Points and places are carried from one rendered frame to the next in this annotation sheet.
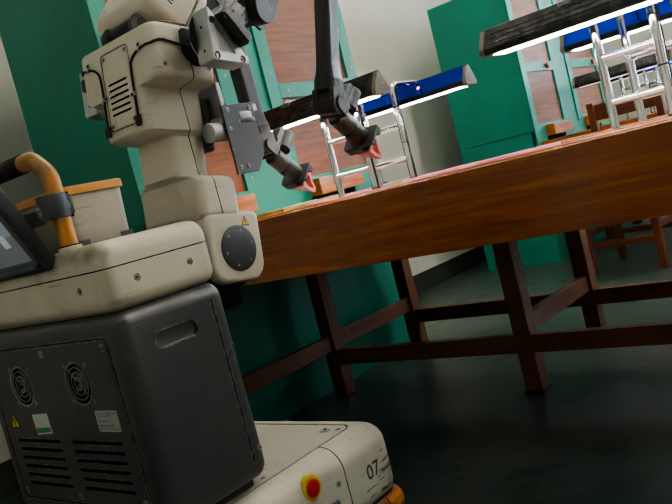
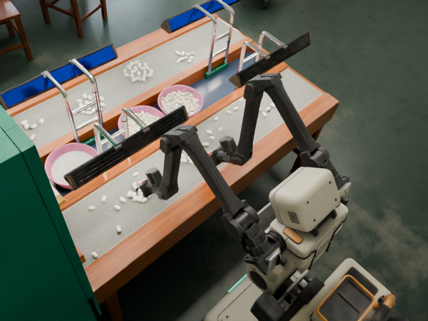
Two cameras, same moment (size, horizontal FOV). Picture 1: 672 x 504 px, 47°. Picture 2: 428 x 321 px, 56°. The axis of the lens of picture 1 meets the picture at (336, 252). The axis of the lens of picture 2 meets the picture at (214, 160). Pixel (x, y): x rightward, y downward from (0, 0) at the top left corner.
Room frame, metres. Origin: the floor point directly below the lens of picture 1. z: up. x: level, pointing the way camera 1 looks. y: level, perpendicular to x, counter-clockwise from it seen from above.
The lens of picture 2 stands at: (2.19, 1.06, 2.47)
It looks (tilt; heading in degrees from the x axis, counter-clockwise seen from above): 53 degrees down; 268
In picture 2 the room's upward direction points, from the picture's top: 10 degrees clockwise
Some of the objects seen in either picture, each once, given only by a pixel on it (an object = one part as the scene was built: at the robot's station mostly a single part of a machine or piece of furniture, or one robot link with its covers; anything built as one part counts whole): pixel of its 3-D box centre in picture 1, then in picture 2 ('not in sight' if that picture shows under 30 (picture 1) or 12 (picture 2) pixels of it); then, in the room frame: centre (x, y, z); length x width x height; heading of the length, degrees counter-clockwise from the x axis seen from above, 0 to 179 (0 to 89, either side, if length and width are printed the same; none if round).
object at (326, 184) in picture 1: (337, 181); not in sight; (3.28, -0.08, 0.83); 0.30 x 0.06 x 0.07; 140
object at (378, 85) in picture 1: (305, 108); (130, 142); (2.53, -0.02, 1.08); 0.62 x 0.08 x 0.07; 50
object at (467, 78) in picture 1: (399, 97); (60, 72); (2.95, -0.38, 1.08); 0.62 x 0.08 x 0.07; 50
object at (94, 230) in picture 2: not in sight; (205, 149); (2.20, -0.31, 0.73); 1.81 x 0.30 x 0.02; 50
